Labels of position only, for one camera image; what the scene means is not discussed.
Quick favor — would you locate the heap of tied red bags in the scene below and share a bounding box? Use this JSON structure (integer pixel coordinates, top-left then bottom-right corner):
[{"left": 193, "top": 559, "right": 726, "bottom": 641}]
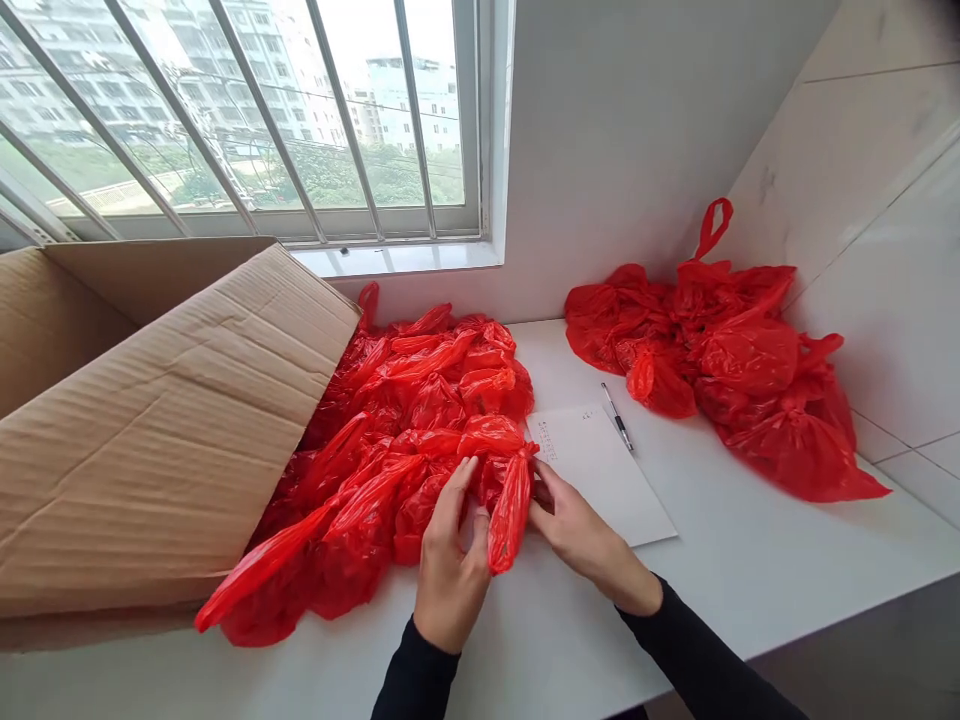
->
[{"left": 563, "top": 197, "right": 894, "bottom": 505}]

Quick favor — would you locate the person's right hand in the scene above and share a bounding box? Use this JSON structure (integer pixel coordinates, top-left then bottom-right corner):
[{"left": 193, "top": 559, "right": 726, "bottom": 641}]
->
[{"left": 527, "top": 458, "right": 666, "bottom": 619}]

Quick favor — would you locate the white paper sheet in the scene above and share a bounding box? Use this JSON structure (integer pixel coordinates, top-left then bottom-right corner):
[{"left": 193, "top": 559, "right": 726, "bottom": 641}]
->
[{"left": 524, "top": 403, "right": 680, "bottom": 550}]

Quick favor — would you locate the person's left hand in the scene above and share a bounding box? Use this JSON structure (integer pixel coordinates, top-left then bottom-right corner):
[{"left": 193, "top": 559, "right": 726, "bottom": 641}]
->
[{"left": 413, "top": 455, "right": 493, "bottom": 655}]

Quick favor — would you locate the knotted red plastic bag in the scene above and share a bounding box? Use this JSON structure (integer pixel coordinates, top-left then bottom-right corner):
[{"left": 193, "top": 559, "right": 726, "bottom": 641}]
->
[{"left": 455, "top": 414, "right": 542, "bottom": 577}]

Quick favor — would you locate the black and silver pen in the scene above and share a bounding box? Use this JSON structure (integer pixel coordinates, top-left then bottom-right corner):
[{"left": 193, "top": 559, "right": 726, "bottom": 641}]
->
[{"left": 599, "top": 381, "right": 636, "bottom": 454}]

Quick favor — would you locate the person's left thumb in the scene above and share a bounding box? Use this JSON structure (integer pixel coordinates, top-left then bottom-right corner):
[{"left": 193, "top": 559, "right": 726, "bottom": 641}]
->
[{"left": 460, "top": 506, "right": 493, "bottom": 575}]

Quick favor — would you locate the brown cardboard box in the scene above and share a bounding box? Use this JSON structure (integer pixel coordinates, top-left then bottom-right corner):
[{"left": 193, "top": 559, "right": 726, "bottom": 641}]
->
[{"left": 0, "top": 236, "right": 364, "bottom": 654}]

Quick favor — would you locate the person's left index finger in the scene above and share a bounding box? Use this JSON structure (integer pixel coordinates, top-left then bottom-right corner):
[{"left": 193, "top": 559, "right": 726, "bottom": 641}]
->
[{"left": 429, "top": 455, "right": 481, "bottom": 530}]

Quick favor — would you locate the person's right thumb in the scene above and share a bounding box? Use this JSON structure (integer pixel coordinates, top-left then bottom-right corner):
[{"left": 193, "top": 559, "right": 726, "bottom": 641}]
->
[{"left": 533, "top": 458, "right": 575, "bottom": 505}]

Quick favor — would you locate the barred window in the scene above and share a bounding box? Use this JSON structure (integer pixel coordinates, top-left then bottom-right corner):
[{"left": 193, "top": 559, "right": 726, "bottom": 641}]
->
[{"left": 0, "top": 0, "right": 519, "bottom": 280}]

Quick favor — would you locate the pile of red bags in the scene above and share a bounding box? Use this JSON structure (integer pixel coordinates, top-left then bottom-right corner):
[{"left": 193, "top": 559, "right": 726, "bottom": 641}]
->
[{"left": 194, "top": 281, "right": 538, "bottom": 649}]

